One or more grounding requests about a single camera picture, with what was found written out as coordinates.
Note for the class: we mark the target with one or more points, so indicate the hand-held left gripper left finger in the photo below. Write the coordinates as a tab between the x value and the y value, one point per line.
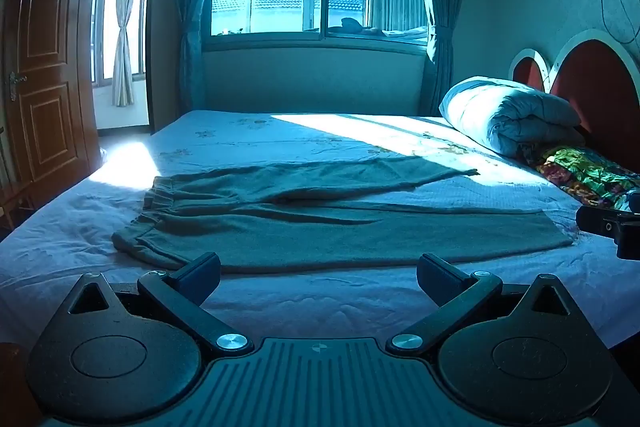
197	277

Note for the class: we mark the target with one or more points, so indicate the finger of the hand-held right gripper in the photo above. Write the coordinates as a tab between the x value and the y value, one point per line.
607	225

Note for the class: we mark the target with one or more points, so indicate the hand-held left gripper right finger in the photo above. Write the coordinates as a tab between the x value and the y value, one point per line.
440	277

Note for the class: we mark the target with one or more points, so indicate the grey-green pants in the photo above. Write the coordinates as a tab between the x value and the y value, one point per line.
310	237

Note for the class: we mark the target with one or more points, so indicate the bed with floral sheet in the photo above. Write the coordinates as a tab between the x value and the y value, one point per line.
320	302

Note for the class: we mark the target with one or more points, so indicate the red arched headboard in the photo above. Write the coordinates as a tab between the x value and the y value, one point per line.
595	87

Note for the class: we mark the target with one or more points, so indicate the folded pale quilt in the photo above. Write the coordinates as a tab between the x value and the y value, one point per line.
500	112

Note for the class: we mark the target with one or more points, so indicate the white curtain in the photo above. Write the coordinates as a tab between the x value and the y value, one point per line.
124	47

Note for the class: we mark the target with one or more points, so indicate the brown wooden door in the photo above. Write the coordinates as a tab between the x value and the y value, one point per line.
45	72

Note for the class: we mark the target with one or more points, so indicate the dark object on windowsill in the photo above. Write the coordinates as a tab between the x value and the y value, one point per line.
351	24

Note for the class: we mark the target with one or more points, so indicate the teal curtain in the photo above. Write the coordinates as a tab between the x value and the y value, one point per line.
192	7
440	7

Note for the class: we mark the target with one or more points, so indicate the small far-room window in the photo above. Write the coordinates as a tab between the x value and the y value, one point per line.
107	7

